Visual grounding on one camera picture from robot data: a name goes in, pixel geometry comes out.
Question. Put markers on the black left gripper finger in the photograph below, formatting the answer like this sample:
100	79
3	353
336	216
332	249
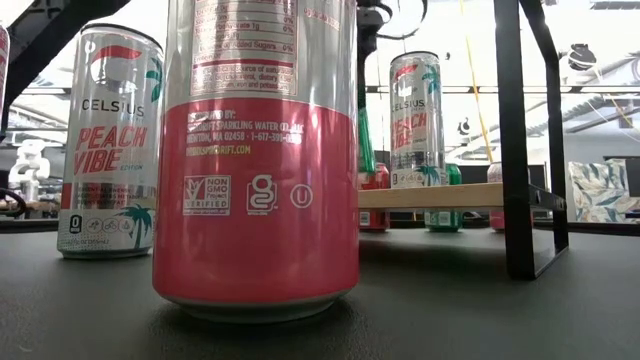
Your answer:
362	80

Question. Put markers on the green Sprite can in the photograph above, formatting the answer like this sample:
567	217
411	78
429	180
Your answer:
366	145
442	220

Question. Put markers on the silver Celsius energy drink can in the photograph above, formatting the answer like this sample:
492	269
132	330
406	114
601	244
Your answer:
110	150
417	125

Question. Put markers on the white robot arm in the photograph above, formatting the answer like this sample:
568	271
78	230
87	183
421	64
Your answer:
30	165

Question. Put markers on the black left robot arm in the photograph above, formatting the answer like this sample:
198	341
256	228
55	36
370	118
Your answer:
55	25

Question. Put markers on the small black hanging device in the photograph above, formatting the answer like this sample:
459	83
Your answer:
464	127

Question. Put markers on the wooden board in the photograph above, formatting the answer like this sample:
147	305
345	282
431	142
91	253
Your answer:
435	196

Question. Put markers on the pink silver sparkling water can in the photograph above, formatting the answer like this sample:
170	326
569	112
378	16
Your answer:
491	172
255	200

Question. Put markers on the black round hanging device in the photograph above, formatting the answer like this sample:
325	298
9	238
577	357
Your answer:
581	57

